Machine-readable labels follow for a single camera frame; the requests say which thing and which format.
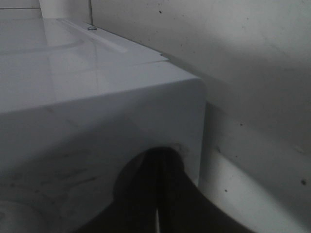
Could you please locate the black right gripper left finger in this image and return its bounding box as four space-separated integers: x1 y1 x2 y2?
75 148 159 233

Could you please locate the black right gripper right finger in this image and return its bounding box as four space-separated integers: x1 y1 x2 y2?
157 147 251 233

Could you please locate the white microwave oven body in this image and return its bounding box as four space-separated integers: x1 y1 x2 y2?
0 18 206 233

